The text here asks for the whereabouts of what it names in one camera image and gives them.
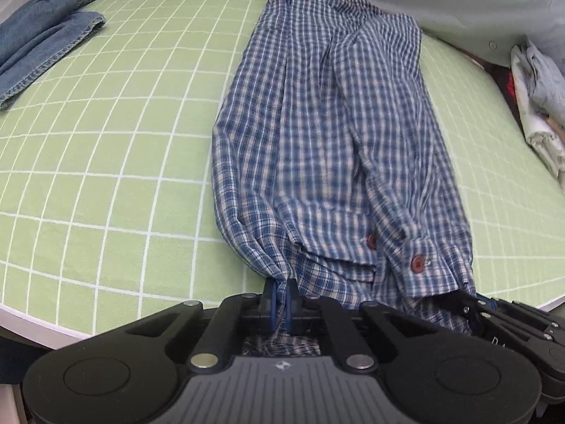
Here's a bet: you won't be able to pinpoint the white folded garment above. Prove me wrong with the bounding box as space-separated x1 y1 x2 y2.
510 44 565 177

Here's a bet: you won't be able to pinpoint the green grid mat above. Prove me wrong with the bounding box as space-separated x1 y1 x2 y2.
0 0 565 338

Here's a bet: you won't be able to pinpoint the blue plaid shirt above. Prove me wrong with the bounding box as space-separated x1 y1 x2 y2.
211 0 478 358

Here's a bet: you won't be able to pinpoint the grey folded garment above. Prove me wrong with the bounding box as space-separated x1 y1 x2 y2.
525 40 565 119

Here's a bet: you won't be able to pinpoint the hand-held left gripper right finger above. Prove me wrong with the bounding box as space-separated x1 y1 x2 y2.
285 278 447 372

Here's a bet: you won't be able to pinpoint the blue denim jeans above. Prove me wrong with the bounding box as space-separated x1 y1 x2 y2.
0 0 107 110

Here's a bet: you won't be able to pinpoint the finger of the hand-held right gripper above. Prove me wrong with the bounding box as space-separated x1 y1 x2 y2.
476 295 565 334
450 290 558 349

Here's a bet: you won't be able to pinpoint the red and black garment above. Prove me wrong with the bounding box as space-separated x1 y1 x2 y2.
489 64 524 120

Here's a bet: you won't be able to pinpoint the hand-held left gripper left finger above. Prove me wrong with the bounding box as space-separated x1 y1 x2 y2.
127 279 280 369

